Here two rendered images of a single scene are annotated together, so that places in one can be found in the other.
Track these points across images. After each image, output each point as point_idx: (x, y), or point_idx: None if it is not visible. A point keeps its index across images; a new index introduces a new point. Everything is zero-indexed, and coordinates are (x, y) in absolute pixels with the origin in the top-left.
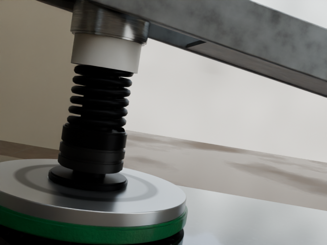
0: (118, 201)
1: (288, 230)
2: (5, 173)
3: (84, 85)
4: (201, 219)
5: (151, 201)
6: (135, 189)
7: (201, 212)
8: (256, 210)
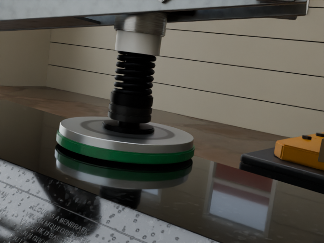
0: None
1: (3, 123)
2: (179, 137)
3: (141, 68)
4: (51, 134)
5: (108, 119)
6: None
7: (37, 135)
8: None
